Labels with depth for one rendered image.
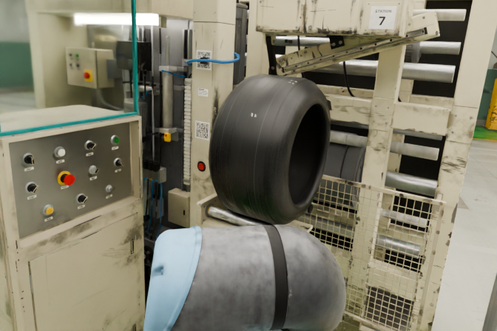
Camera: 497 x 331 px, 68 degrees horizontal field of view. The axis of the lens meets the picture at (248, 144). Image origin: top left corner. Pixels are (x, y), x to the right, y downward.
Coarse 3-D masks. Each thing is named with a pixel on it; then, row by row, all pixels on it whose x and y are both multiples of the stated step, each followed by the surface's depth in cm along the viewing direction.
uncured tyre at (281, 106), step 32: (256, 96) 128; (288, 96) 125; (320, 96) 141; (224, 128) 127; (256, 128) 122; (288, 128) 121; (320, 128) 164; (224, 160) 127; (256, 160) 120; (288, 160) 124; (320, 160) 160; (224, 192) 133; (256, 192) 124; (288, 192) 129
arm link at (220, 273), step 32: (160, 256) 38; (192, 256) 38; (224, 256) 38; (256, 256) 39; (160, 288) 36; (192, 288) 36; (224, 288) 37; (256, 288) 38; (160, 320) 36; (192, 320) 37; (224, 320) 37; (256, 320) 38
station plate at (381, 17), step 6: (372, 6) 136; (378, 6) 135; (384, 6) 134; (390, 6) 133; (396, 6) 132; (372, 12) 137; (378, 12) 136; (384, 12) 135; (390, 12) 134; (372, 18) 137; (378, 18) 136; (384, 18) 135; (390, 18) 134; (372, 24) 138; (378, 24) 137; (384, 24) 136; (390, 24) 134
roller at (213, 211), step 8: (208, 208) 153; (216, 208) 151; (216, 216) 150; (224, 216) 148; (232, 216) 147; (240, 216) 146; (248, 216) 146; (240, 224) 145; (248, 224) 143; (256, 224) 141; (264, 224) 140; (272, 224) 141
